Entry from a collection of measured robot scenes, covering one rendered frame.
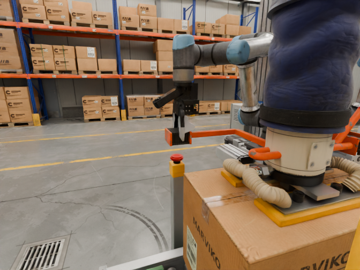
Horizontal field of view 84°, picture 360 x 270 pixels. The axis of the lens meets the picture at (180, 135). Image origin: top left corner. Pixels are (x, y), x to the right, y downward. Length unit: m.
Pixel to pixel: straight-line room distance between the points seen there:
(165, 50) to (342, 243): 7.55
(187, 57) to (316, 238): 0.60
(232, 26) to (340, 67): 8.56
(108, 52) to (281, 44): 8.42
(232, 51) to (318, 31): 0.24
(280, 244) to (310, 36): 0.47
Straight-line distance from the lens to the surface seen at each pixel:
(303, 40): 0.59
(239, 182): 0.69
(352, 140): 0.86
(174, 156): 1.04
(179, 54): 0.71
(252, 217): 0.58
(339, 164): 0.83
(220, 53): 0.73
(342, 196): 0.73
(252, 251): 0.49
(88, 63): 7.53
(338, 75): 0.60
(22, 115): 8.03
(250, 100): 1.23
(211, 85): 9.94
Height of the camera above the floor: 1.42
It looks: 15 degrees down
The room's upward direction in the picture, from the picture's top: straight up
